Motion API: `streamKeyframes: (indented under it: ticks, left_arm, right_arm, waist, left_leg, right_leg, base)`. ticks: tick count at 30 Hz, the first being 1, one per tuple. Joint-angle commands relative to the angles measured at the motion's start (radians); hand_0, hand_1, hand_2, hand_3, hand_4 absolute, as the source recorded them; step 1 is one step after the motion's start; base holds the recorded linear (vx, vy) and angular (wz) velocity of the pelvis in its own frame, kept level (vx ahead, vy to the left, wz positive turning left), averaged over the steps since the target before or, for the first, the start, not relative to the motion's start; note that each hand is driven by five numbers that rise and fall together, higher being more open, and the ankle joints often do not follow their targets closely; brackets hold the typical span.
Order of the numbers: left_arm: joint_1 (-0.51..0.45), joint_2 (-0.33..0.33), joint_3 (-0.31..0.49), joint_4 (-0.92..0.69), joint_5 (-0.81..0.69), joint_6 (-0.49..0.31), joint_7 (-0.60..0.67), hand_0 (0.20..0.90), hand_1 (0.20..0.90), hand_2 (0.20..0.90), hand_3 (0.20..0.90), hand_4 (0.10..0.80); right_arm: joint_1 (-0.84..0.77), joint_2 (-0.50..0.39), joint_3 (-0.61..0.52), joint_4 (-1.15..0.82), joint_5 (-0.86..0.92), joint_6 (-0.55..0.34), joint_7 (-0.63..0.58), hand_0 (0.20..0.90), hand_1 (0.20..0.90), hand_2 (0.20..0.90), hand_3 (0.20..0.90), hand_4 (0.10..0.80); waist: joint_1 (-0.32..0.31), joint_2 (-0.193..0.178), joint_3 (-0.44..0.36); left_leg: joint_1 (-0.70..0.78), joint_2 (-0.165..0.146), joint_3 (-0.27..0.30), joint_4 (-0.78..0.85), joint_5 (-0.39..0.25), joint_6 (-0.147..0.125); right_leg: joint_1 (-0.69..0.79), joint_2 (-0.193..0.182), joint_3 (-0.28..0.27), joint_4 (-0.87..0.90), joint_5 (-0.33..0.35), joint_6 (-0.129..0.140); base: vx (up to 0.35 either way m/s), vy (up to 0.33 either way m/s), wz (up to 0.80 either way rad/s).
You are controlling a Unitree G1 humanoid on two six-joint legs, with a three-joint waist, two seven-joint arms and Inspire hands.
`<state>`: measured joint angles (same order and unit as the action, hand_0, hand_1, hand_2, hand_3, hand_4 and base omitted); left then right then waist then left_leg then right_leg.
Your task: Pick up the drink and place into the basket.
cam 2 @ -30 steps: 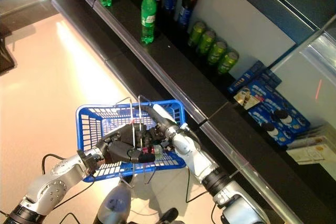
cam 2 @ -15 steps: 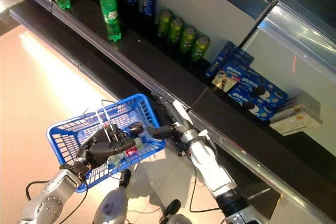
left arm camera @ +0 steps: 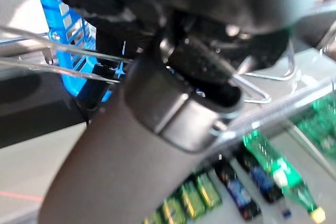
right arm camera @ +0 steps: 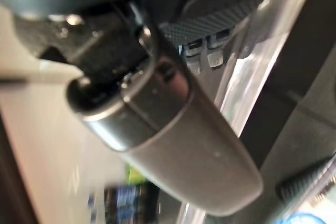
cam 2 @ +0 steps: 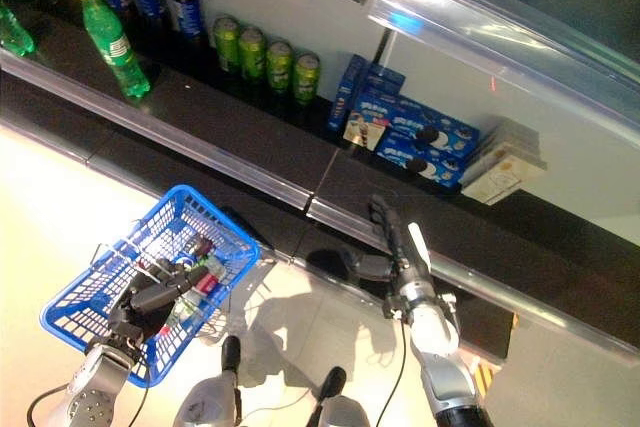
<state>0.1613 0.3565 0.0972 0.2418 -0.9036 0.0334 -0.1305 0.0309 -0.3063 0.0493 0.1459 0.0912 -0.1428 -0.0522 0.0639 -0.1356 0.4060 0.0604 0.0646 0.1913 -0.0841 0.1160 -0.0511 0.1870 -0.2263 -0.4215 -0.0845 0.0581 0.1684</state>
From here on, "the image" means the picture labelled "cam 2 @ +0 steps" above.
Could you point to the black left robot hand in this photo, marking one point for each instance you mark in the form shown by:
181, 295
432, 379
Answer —
150, 297

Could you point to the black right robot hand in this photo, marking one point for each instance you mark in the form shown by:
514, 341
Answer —
415, 267

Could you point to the blue plastic shopping basket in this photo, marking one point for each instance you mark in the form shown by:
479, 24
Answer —
70, 317

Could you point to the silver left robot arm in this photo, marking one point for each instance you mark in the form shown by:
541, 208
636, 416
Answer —
95, 387

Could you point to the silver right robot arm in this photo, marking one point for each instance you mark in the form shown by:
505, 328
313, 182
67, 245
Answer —
440, 347

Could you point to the green can in basket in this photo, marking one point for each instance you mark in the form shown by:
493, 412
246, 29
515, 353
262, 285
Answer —
202, 263

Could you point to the blue Oreo cookie box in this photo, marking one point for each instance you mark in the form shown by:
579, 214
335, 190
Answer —
400, 152
400, 114

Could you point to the silver left robot leg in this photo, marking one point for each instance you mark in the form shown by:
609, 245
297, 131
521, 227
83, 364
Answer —
210, 402

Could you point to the silver robot leg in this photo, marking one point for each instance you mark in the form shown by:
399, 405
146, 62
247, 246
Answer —
210, 402
342, 409

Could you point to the beige cardboard box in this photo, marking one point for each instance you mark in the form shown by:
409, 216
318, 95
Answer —
505, 172

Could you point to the yellow black hazard tape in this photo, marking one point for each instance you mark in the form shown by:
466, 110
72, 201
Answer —
486, 377

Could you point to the black base shelf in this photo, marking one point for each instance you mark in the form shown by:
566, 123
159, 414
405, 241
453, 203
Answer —
200, 172

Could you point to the blue wafer roll box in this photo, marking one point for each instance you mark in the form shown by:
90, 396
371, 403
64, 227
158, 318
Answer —
365, 132

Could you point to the silver right robot leg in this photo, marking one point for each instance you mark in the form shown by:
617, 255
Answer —
342, 409

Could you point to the narrow blue cookie box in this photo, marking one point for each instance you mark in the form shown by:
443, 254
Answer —
345, 92

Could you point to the small blue snack box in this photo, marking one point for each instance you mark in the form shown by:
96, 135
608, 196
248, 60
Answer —
385, 79

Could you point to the green plastic soda bottle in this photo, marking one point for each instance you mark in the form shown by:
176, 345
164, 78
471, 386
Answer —
112, 47
17, 32

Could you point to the dark shelf upright post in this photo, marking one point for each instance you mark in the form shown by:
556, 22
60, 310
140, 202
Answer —
384, 47

